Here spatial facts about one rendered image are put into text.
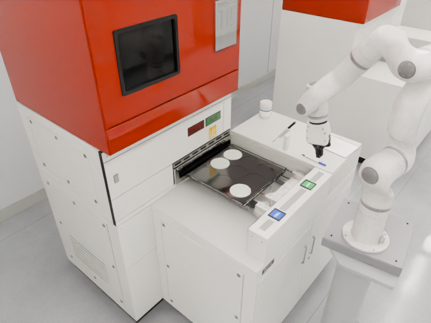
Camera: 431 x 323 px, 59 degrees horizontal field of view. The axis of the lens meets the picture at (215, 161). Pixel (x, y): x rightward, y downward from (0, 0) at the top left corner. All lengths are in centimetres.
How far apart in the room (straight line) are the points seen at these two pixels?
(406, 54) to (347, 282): 102
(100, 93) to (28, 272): 176
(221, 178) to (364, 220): 69
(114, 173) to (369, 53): 107
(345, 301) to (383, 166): 76
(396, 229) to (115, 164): 123
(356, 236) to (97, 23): 126
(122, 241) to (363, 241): 107
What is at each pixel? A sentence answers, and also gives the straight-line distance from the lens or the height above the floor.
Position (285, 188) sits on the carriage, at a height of 88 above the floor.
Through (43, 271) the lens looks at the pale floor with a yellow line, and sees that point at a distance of 287.
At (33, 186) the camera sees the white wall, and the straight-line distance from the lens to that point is 335.
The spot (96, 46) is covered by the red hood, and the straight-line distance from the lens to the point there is 135.
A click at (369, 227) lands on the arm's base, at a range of 165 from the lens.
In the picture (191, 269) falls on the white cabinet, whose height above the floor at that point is 55.
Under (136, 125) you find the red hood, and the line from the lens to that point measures 154.
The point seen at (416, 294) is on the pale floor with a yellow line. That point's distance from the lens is 282.
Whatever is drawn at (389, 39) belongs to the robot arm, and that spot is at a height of 167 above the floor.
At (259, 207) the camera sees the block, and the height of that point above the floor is 91.
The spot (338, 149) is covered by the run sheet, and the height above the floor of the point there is 97.
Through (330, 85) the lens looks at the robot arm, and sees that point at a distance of 151.
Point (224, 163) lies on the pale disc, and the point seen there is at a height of 90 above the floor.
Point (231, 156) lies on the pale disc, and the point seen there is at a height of 90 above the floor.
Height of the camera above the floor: 205
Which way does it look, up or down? 35 degrees down
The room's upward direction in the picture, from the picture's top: straight up
